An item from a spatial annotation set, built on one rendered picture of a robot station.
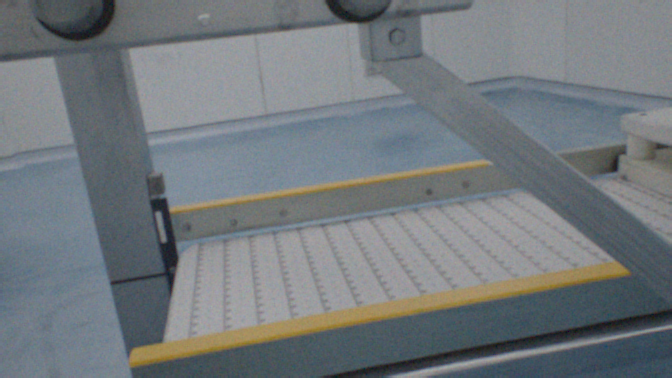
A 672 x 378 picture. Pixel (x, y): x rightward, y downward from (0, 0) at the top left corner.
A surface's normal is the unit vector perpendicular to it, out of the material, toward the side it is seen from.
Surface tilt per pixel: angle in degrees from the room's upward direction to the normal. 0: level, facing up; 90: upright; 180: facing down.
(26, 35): 90
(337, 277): 0
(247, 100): 90
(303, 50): 90
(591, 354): 90
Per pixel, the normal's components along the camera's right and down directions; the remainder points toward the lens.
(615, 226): -0.40, 0.27
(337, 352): 0.18, 0.29
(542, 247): -0.11, -0.94
